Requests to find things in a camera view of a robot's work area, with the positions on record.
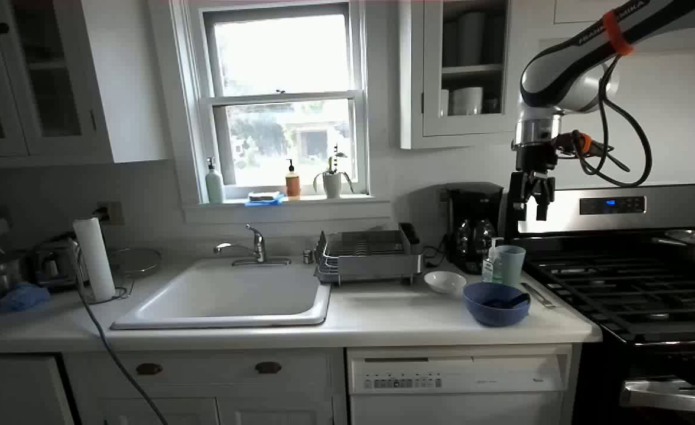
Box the black appliance cord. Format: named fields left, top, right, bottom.
left=64, top=225, right=174, bottom=425

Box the white wall cabinet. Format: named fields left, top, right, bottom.
left=0, top=0, right=170, bottom=170

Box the black gas stove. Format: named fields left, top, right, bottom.
left=511, top=183, right=695, bottom=425

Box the wall power outlet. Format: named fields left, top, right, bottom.
left=98, top=202, right=129, bottom=227

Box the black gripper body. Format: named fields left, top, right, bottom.
left=511, top=142, right=560, bottom=184

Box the teal plastic cup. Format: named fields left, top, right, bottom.
left=490, top=243, right=527, bottom=290

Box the metal dish rack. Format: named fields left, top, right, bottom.
left=312, top=223, right=427, bottom=288

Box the white paper towel roll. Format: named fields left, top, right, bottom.
left=72, top=216, right=122, bottom=305

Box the plant in white pot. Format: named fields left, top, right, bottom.
left=312, top=145, right=357, bottom=202

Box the blue cloth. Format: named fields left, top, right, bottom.
left=0, top=282, right=54, bottom=314

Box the white dishwasher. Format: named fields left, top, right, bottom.
left=345, top=346, right=576, bottom=425

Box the orange pump bottle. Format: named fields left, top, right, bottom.
left=285, top=157, right=303, bottom=202

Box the white framed window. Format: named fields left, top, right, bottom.
left=195, top=2, right=373, bottom=203

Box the white base cabinet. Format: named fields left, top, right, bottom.
left=0, top=346, right=351, bottom=425

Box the white kitchen sink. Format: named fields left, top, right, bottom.
left=111, top=261, right=333, bottom=332

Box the metal fork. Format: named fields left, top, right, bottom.
left=521, top=280, right=560, bottom=312

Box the small white bowl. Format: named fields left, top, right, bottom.
left=423, top=269, right=469, bottom=299

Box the white jar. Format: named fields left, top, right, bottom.
left=451, top=7, right=490, bottom=67

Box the white glass door cabinet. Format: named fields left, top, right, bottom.
left=398, top=0, right=545, bottom=155

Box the metal toaster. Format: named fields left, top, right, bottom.
left=31, top=234, right=89, bottom=290

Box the chrome faucet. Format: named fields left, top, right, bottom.
left=213, top=223, right=269, bottom=268

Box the black coffee maker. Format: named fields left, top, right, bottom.
left=442, top=183, right=509, bottom=276

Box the blue bowl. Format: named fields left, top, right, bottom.
left=462, top=282, right=533, bottom=329

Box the white pump bottle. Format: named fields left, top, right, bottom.
left=204, top=157, right=227, bottom=208

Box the blue sponge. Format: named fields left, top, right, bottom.
left=245, top=190, right=290, bottom=211

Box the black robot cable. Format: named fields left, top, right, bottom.
left=565, top=52, right=656, bottom=192

